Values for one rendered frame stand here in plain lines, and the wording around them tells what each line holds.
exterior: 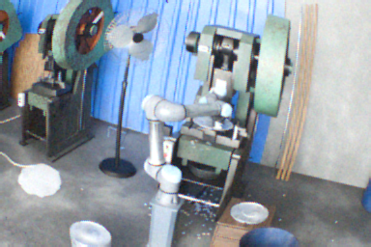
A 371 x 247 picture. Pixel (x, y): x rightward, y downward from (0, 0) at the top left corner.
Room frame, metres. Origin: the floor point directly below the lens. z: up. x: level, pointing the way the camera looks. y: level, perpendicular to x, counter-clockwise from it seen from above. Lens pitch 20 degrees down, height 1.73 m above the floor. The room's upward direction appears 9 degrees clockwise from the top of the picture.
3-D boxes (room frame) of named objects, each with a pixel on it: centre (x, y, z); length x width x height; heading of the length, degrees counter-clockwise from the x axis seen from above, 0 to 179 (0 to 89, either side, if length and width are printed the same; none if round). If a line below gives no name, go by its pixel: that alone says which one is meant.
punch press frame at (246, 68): (2.99, -0.27, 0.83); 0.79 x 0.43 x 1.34; 164
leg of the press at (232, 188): (2.91, -0.52, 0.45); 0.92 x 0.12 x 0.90; 164
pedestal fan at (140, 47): (3.56, 0.51, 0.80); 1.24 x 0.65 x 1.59; 164
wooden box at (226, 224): (2.17, -0.55, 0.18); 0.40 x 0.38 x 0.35; 164
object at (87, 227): (1.69, 0.49, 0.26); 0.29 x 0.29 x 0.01
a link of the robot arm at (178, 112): (2.16, -0.05, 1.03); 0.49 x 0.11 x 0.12; 132
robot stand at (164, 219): (2.08, 0.03, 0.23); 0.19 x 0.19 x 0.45; 78
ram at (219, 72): (2.81, -0.22, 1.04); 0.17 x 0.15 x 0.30; 164
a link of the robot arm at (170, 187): (2.09, 0.04, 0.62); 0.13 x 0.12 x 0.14; 42
